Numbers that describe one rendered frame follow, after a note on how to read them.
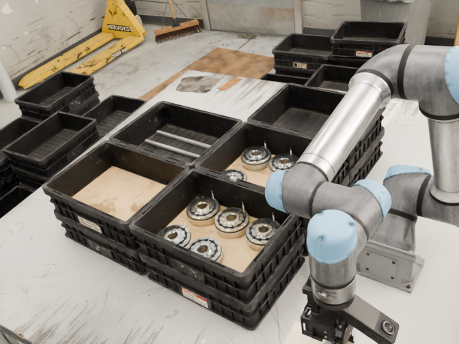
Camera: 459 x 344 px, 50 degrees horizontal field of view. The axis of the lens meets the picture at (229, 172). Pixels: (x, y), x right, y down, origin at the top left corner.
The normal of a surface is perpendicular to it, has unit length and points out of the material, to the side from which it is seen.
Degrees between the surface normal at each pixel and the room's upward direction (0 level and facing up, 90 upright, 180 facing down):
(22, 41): 90
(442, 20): 90
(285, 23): 90
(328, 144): 23
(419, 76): 69
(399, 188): 41
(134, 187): 0
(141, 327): 0
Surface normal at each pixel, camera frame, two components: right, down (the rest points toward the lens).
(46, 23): 0.85, 0.21
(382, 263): -0.55, 0.56
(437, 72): -0.63, 0.04
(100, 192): -0.14, -0.79
